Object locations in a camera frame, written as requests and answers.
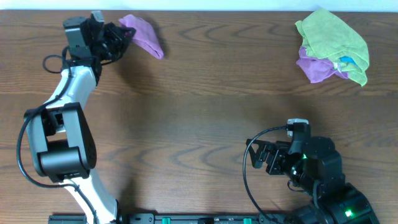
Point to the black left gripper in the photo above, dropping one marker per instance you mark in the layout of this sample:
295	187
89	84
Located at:
111	38

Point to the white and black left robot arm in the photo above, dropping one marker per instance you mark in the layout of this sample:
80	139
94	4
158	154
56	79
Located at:
55	147

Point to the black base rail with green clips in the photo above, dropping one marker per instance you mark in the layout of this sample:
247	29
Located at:
149	218

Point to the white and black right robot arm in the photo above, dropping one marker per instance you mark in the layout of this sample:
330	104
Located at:
314	167

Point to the blue cloth in pile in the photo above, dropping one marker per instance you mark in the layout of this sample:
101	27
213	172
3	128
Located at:
347	60

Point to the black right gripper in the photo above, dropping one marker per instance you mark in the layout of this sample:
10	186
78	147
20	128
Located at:
278	152

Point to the green microfibre cloth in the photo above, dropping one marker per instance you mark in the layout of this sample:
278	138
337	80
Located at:
325	35

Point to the purple microfibre cloth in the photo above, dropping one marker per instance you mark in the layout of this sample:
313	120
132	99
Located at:
145	36

